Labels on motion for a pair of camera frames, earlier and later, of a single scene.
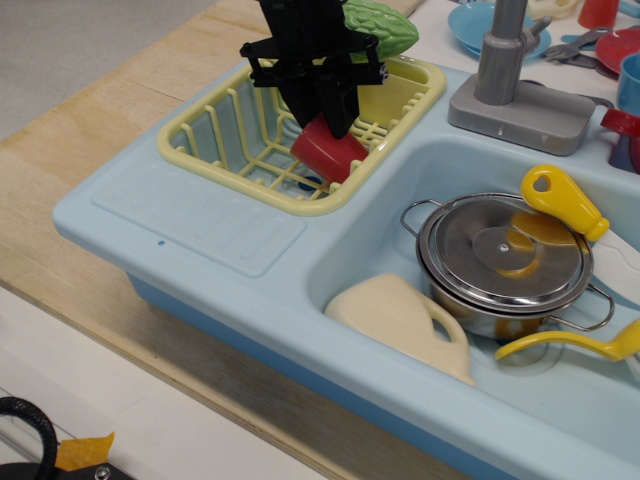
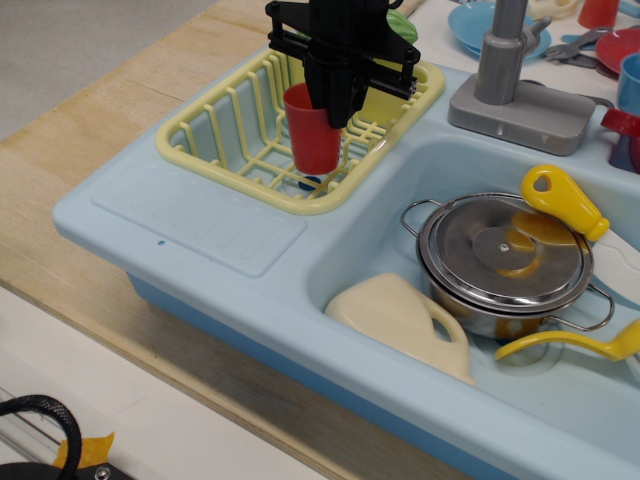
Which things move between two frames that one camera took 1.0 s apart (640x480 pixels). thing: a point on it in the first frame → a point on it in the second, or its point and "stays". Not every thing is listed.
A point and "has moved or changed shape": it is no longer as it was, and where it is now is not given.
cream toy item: [538, 9] stays
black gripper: [316, 61] → [349, 33]
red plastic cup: [331, 157] has moved or changed shape
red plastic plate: [613, 47] stays
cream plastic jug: [401, 312] stays
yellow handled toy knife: [616, 255] stays
